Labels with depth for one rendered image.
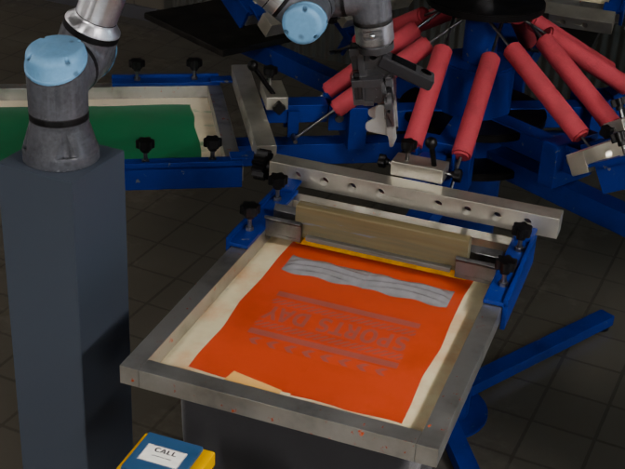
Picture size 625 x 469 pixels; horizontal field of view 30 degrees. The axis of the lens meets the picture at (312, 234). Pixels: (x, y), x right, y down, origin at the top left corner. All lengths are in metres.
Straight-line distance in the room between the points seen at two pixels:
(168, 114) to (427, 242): 1.04
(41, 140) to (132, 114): 0.93
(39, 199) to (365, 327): 0.68
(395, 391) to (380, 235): 0.46
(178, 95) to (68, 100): 1.08
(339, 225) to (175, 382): 0.60
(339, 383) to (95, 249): 0.60
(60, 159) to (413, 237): 0.73
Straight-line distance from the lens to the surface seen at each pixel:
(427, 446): 1.94
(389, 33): 2.26
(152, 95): 3.33
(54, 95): 2.27
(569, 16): 3.66
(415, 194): 2.65
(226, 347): 2.21
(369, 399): 2.09
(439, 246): 2.43
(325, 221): 2.49
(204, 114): 3.22
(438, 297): 2.40
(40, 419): 2.64
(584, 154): 2.63
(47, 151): 2.31
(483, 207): 2.62
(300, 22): 2.10
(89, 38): 2.36
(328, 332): 2.26
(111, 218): 2.42
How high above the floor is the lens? 2.18
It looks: 28 degrees down
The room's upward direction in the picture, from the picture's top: 3 degrees clockwise
